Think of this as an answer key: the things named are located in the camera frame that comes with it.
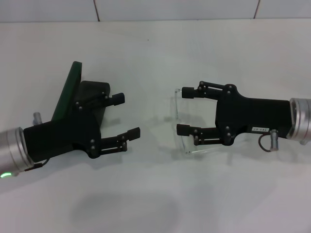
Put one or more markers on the green glasses case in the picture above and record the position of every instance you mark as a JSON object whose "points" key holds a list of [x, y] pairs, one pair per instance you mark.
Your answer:
{"points": [[69, 87]]}

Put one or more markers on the clear white glasses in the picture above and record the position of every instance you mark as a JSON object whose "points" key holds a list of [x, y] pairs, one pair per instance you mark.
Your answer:
{"points": [[176, 109]]}

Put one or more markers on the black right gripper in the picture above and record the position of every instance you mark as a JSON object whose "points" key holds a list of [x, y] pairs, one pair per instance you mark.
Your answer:
{"points": [[255, 116]]}

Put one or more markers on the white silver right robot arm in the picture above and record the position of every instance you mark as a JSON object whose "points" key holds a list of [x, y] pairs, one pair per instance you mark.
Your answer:
{"points": [[302, 121]]}

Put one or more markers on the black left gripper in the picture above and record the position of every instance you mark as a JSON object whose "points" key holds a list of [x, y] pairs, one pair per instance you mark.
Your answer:
{"points": [[60, 136]]}

